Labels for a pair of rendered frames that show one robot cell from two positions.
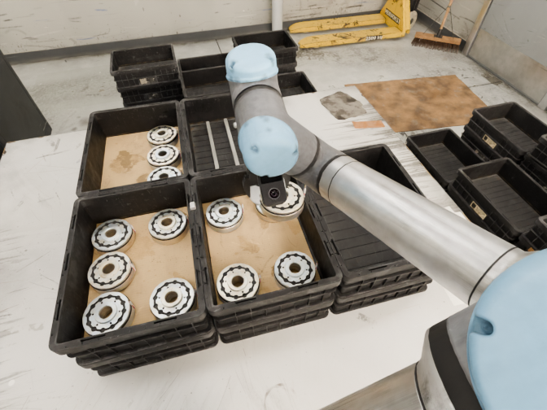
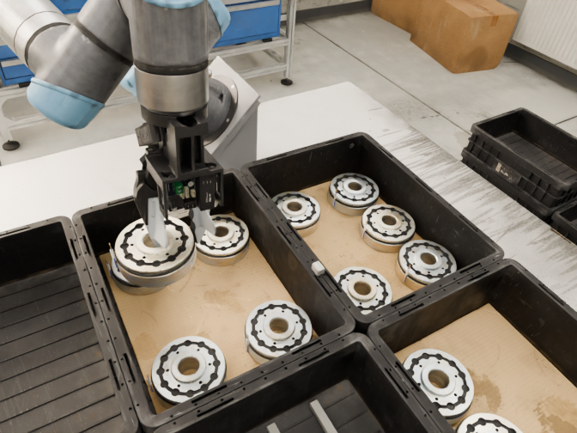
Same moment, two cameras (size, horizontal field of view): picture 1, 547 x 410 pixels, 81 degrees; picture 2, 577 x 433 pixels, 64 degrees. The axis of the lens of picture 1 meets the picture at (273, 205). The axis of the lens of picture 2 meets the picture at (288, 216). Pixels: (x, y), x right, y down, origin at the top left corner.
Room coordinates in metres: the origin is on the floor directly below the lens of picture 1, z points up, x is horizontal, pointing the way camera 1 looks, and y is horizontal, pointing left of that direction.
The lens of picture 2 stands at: (0.94, 0.01, 1.47)
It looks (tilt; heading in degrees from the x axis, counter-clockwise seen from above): 43 degrees down; 161
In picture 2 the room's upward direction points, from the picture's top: 5 degrees clockwise
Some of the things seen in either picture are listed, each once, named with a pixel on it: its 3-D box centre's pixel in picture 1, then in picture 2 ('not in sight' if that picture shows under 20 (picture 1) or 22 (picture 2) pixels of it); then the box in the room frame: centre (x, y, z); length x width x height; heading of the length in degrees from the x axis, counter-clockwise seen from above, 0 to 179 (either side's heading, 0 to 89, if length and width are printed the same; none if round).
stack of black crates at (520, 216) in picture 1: (493, 214); not in sight; (0.98, -1.09, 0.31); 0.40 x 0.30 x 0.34; 16
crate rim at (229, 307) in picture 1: (257, 224); (203, 270); (0.47, 0.04, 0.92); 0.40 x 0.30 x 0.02; 15
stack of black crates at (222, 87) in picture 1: (220, 111); not in sight; (1.76, 0.34, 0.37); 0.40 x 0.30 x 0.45; 106
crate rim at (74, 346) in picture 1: (133, 250); (361, 211); (0.40, 0.33, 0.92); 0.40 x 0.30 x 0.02; 15
